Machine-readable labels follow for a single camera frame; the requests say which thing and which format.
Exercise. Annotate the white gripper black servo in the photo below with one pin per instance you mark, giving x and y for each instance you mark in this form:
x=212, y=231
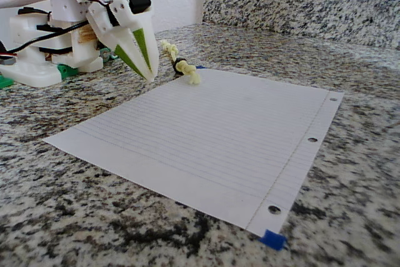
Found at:
x=122, y=30

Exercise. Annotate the green part with metal rings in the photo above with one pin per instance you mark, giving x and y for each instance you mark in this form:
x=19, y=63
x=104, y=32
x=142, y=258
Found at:
x=107, y=55

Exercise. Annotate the green clamp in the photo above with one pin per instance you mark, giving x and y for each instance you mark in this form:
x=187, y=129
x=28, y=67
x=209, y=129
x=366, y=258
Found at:
x=67, y=71
x=4, y=82

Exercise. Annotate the lined white paper sheet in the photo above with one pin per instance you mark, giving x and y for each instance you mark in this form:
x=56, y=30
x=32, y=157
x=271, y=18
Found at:
x=203, y=139

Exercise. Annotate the granite backsplash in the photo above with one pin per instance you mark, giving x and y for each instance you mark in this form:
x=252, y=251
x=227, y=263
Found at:
x=297, y=10

